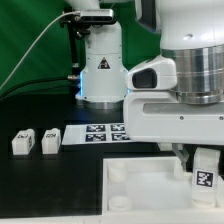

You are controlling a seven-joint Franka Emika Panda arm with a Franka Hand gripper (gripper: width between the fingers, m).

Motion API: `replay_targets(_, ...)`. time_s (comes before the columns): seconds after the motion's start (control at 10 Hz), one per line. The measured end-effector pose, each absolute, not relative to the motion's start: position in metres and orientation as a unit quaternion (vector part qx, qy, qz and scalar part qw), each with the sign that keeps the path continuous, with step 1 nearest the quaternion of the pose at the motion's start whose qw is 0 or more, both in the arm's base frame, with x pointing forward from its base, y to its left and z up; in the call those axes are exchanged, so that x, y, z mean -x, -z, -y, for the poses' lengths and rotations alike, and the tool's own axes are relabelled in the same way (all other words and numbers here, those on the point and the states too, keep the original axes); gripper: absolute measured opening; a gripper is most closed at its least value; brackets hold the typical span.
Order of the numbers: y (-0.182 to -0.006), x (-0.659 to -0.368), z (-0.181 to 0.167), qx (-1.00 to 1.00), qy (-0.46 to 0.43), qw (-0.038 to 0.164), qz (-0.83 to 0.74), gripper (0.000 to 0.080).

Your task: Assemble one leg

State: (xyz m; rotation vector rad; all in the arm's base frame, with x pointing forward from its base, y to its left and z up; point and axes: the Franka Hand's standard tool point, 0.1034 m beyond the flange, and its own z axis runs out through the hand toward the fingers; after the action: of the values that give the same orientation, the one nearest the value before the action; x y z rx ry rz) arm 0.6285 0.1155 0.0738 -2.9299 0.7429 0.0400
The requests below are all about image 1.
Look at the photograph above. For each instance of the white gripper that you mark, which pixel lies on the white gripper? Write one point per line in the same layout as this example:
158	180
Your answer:
159	117

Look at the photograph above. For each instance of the white square tabletop tray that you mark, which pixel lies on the white square tabletop tray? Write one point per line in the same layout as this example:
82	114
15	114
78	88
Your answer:
151	184

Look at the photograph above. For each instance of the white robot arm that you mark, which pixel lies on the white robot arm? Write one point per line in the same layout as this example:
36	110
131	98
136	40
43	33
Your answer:
176	97

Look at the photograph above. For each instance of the white sheet with AprilTags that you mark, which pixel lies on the white sheet with AprilTags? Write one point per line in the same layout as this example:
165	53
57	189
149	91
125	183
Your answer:
95	134

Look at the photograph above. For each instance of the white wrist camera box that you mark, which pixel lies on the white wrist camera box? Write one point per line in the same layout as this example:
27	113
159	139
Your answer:
159	74

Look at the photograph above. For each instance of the grey camera on stand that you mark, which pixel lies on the grey camera on stand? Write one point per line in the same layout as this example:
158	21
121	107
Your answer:
93	17

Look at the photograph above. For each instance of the black camera stand pole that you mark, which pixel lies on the black camera stand pole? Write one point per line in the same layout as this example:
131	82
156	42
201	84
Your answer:
73	49

